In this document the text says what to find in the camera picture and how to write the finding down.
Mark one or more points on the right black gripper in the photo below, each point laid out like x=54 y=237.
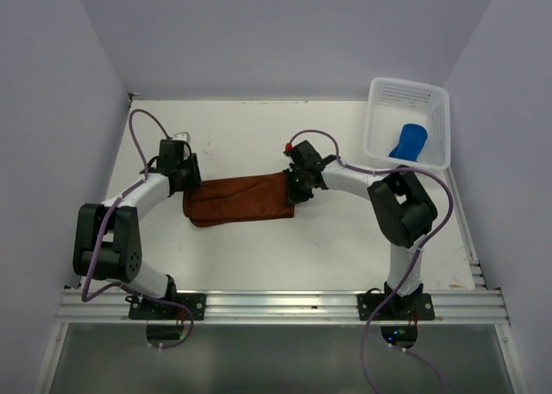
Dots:
x=292 y=196

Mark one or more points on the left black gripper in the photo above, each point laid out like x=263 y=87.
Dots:
x=191 y=160

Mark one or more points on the brown towel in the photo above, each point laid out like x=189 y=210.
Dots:
x=243 y=199

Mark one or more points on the blue towel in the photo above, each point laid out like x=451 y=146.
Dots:
x=411 y=142

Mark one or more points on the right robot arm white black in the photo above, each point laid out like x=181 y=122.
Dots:
x=402 y=207

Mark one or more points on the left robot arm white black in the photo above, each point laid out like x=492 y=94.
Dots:
x=107 y=248

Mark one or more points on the white plastic basket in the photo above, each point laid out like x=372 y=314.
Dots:
x=394 y=102

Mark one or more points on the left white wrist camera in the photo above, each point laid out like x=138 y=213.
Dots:
x=183 y=136

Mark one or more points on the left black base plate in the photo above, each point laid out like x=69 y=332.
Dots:
x=173 y=306

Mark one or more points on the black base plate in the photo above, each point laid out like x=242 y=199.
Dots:
x=414 y=307
x=173 y=306

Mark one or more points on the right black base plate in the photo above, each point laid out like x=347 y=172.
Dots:
x=414 y=307

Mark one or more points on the aluminium mounting rail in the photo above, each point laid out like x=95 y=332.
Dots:
x=478 y=307

